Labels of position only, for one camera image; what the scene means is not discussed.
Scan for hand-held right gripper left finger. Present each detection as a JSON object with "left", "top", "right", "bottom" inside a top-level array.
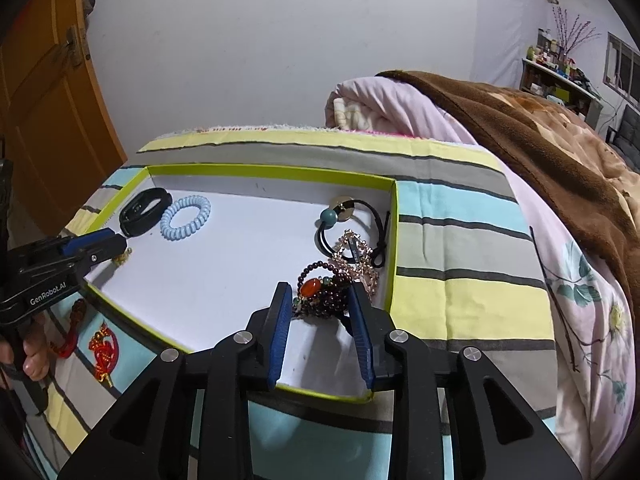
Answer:
[{"left": 57, "top": 281, "right": 292, "bottom": 480}]

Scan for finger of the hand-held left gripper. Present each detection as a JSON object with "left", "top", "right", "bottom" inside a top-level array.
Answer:
[
  {"left": 80, "top": 235, "right": 127, "bottom": 277},
  {"left": 59, "top": 228, "right": 118, "bottom": 257}
]

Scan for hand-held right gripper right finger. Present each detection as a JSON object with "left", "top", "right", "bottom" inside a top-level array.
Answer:
[{"left": 347, "top": 282, "right": 583, "bottom": 480}]

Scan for black fitness band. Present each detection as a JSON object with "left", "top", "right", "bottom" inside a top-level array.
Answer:
[{"left": 118, "top": 187, "right": 174, "bottom": 237}]

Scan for dark red bead bracelet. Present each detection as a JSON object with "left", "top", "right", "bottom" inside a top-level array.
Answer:
[{"left": 292, "top": 259, "right": 358, "bottom": 321}]

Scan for light blue spiral hair tie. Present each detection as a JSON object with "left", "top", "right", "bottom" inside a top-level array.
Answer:
[{"left": 160, "top": 195, "right": 212, "bottom": 242}]

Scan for crystal chain bracelet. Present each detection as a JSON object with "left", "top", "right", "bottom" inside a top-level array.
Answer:
[{"left": 331, "top": 229, "right": 378, "bottom": 301}]

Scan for black hair tie with beads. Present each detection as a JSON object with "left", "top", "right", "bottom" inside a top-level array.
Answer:
[{"left": 314, "top": 194, "right": 392, "bottom": 267}]

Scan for person's left hand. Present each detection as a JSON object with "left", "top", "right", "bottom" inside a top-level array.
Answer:
[{"left": 20, "top": 326, "right": 52, "bottom": 385}]

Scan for red knot charm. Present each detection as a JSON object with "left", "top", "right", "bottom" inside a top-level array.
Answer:
[{"left": 87, "top": 323, "right": 122, "bottom": 388}]

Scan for striped bed cloth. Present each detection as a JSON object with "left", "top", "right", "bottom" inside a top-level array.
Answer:
[{"left": 20, "top": 127, "right": 558, "bottom": 480}]

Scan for wooden door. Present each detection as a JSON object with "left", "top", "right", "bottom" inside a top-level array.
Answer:
[{"left": 0, "top": 0, "right": 128, "bottom": 238}]

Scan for metal door latch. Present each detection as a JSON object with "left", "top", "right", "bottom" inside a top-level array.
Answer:
[{"left": 62, "top": 25, "right": 91, "bottom": 69}]

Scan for pink floral quilt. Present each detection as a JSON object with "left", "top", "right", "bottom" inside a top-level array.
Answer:
[{"left": 325, "top": 77, "right": 640, "bottom": 480}]

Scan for brown fleece blanket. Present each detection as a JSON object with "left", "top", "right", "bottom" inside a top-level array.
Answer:
[{"left": 374, "top": 70, "right": 640, "bottom": 281}]

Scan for wooden shelf unit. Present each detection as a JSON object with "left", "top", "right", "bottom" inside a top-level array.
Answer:
[{"left": 520, "top": 57, "right": 603, "bottom": 128}]

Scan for black chair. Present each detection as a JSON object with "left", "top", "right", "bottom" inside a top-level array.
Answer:
[{"left": 617, "top": 105, "right": 640, "bottom": 171}]

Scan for bottles and jars on shelf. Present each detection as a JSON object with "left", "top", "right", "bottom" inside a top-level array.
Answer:
[{"left": 526, "top": 27, "right": 596, "bottom": 93}]

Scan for purple decorative branches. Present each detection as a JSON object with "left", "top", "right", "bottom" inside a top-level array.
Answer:
[{"left": 551, "top": 6, "right": 601, "bottom": 56}]

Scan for window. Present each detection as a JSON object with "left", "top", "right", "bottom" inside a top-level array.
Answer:
[{"left": 604, "top": 32, "right": 640, "bottom": 98}]

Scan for red cord charm with loop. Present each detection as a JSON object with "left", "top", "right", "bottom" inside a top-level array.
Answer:
[{"left": 50, "top": 297, "right": 87, "bottom": 359}]

